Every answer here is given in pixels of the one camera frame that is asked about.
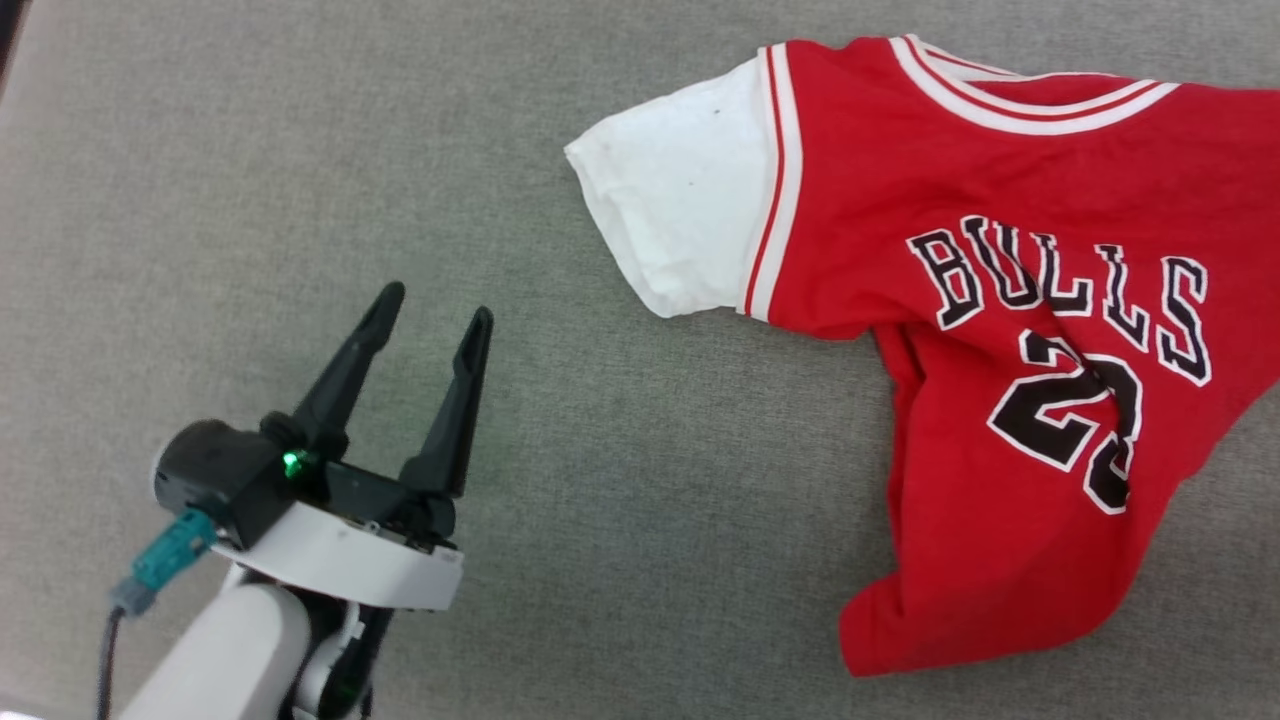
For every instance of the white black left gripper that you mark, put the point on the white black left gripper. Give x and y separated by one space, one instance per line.
350 570

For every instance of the red Bulls basketball jersey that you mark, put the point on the red Bulls basketball jersey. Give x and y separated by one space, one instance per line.
900 150

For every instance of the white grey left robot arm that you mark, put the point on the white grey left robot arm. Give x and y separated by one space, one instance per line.
230 650

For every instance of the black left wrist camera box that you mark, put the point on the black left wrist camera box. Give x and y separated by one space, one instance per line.
220 480

